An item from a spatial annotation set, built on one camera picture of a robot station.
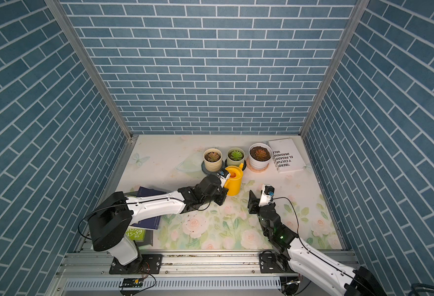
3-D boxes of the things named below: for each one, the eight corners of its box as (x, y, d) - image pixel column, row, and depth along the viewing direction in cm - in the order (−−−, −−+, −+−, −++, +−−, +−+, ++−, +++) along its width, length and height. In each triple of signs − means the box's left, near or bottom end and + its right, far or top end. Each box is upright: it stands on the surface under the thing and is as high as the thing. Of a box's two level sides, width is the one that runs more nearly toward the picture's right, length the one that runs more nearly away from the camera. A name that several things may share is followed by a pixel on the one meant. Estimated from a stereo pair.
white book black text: (278, 173, 105) (280, 168, 101) (266, 146, 119) (268, 140, 115) (302, 170, 107) (306, 165, 103) (289, 143, 121) (291, 138, 117)
